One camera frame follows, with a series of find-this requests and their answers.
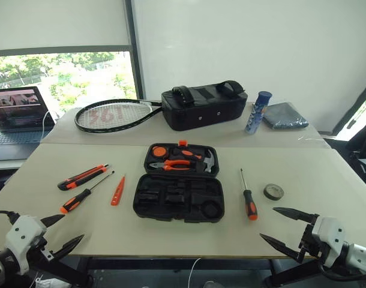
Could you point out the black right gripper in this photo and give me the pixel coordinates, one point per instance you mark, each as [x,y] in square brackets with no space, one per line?
[309,244]

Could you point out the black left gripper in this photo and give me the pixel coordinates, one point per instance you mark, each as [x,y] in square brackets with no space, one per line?
[44,244]

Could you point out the long orange black screwdriver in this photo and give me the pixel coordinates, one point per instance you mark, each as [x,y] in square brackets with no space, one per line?
[76,201]

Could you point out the short orange black screwdriver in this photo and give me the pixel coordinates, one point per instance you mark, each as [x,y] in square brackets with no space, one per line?
[249,204]

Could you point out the orange black utility knife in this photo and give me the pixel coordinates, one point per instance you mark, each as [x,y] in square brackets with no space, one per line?
[78,180]

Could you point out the orange voltage tester pen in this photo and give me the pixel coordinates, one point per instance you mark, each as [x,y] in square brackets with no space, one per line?
[116,195]

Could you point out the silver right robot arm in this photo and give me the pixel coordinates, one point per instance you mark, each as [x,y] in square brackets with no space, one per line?
[363,254]

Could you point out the black tool case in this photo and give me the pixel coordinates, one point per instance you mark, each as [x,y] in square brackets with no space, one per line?
[159,207]

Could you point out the white crumpled paper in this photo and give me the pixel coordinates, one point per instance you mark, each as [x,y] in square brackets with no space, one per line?
[46,282]

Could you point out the dark rounded shape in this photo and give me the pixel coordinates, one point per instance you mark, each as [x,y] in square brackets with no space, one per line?
[212,285]

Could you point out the black tennis racket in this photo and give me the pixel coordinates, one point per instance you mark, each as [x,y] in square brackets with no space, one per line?
[81,127]

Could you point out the folded blue cloth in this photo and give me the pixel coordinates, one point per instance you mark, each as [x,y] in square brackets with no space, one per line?
[283,118]

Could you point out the black office chair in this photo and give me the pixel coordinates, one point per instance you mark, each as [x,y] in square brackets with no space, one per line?
[363,144]

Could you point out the open laptop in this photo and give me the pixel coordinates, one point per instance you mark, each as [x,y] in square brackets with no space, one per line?
[18,120]

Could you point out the blue cylindrical tube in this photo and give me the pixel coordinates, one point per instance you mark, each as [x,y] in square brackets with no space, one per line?
[256,114]

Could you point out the claw hammer with orange grip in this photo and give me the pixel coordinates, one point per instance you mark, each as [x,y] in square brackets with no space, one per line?
[190,154]

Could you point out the orange black tape measure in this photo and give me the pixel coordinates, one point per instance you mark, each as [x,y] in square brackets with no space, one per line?
[159,151]

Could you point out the black padded bag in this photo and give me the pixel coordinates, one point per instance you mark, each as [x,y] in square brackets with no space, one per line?
[201,114]

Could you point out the white roller blind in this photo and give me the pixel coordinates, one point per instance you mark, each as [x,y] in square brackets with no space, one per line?
[60,21]

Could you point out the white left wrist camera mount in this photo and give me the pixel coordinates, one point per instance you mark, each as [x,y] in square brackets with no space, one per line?
[22,237]

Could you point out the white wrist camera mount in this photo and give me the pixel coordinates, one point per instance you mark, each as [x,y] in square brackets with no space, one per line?
[328,237]
[22,237]

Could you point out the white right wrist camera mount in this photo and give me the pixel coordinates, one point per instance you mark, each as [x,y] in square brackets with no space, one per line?
[328,237]

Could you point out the black table frame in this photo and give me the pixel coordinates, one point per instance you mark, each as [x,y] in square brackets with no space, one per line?
[141,264]

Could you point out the dark slanted window frame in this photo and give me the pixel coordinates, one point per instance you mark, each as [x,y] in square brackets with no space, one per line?
[355,105]

